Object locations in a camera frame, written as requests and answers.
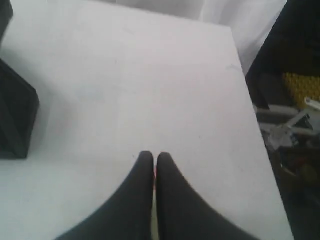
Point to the yellow textured object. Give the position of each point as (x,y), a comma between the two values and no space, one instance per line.
(301,87)

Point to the black metal shelf rack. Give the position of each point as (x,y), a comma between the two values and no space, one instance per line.
(19,104)

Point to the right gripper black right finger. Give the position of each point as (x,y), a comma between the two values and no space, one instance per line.
(182,214)

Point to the black fabric object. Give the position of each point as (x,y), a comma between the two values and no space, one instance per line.
(292,46)

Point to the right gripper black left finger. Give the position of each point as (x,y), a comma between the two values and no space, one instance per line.
(127,214)

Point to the white metal frame parts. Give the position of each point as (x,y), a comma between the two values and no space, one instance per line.
(287,127)

